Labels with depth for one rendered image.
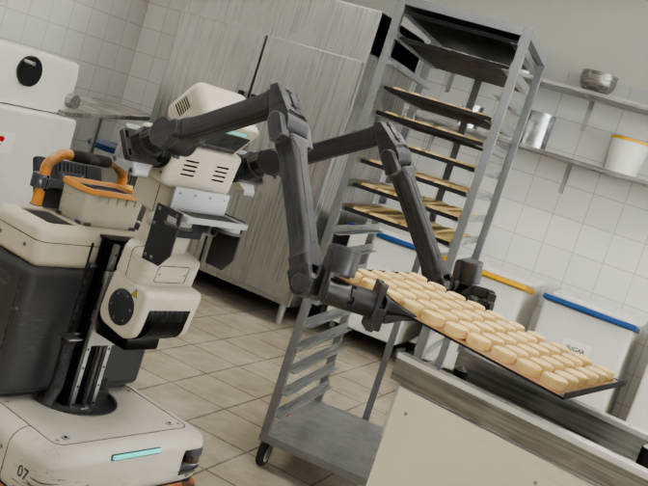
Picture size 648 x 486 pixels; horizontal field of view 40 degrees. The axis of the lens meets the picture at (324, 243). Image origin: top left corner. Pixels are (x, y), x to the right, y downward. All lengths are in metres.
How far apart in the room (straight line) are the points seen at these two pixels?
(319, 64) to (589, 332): 2.26
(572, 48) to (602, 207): 1.05
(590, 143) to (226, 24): 2.47
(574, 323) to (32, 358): 3.35
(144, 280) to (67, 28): 4.52
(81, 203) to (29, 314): 0.36
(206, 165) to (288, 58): 3.19
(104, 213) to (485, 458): 1.43
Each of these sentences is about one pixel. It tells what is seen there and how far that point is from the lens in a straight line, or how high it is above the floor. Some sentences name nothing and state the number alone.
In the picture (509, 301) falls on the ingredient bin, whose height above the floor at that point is 0.65.
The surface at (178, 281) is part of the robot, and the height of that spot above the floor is 0.76.
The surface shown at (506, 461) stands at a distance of 1.80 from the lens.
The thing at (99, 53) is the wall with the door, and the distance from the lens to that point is 7.15.
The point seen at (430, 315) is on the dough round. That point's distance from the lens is 1.85.
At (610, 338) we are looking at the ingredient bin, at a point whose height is 0.65.
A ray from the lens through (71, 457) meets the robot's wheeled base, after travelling 2.52.
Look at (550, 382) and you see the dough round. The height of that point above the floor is 0.98.
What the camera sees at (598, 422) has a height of 0.88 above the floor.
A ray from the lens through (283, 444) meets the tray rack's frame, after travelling 3.34.
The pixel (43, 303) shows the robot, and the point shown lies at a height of 0.59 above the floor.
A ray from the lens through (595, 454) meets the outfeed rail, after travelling 1.74.
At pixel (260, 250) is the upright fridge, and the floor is 0.43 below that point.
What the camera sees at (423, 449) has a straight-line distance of 1.88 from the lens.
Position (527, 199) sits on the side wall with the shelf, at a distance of 5.94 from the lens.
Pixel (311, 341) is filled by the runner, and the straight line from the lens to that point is 3.42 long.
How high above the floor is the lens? 1.32
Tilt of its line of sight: 8 degrees down
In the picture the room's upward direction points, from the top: 18 degrees clockwise
